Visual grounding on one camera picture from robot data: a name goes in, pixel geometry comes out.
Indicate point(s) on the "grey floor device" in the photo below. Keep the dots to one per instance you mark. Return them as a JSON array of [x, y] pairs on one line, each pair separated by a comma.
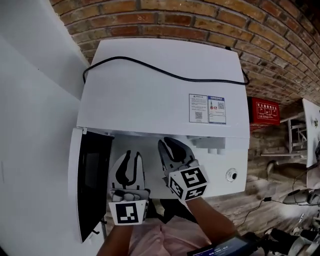
[[297, 197]]

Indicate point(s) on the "white microwave knob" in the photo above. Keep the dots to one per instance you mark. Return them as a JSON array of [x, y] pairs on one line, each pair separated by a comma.
[[220, 151], [212, 150]]

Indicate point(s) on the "person's pink shirt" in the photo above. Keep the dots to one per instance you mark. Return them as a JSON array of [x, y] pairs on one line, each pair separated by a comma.
[[170, 240]]

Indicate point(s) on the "person's right forearm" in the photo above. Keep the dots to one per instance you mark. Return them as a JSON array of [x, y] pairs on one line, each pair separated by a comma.
[[210, 220]]

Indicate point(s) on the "red fire extinguisher cabinet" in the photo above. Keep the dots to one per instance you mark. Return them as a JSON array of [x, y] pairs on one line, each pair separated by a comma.
[[265, 111]]

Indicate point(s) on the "wrist-worn screen device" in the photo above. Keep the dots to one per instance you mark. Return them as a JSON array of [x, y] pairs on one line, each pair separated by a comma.
[[225, 248]]

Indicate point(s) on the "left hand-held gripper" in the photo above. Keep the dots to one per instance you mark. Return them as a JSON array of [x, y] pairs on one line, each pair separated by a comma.
[[127, 212]]

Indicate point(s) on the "white warning sticker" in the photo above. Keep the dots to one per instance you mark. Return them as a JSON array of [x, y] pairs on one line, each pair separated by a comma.
[[198, 108]]

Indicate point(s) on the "tiny potted plant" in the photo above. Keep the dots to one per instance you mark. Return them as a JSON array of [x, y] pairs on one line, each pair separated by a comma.
[[314, 123]]

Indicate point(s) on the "white microwave oven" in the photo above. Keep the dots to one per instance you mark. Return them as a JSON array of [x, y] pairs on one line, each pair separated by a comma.
[[150, 100]]

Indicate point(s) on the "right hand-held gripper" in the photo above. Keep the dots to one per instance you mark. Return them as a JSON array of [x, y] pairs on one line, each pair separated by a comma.
[[190, 182]]

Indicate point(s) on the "metal equipment pile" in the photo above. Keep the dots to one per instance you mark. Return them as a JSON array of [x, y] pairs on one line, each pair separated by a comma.
[[287, 240]]

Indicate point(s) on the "white folding table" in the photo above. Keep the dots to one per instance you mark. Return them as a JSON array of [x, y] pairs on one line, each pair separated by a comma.
[[311, 140]]

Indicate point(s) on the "person's left forearm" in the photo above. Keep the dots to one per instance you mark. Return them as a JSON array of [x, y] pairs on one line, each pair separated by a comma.
[[115, 240]]

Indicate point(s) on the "person's black trousers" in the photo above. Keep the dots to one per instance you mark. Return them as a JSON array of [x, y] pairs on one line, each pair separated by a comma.
[[172, 210]]

